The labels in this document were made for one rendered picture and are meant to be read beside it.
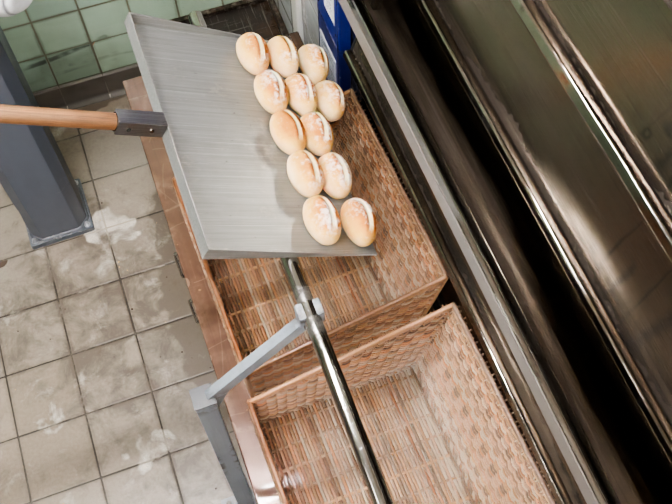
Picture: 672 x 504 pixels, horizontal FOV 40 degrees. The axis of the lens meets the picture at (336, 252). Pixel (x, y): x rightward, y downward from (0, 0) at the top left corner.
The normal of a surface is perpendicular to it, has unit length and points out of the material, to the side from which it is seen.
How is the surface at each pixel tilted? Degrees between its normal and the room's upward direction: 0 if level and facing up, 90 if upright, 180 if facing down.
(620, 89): 70
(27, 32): 90
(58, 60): 90
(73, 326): 0
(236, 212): 31
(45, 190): 90
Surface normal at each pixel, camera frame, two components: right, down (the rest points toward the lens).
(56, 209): 0.36, 0.81
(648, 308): -0.89, 0.12
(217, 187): 0.46, -0.57
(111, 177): -0.02, -0.48
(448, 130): 0.18, -0.54
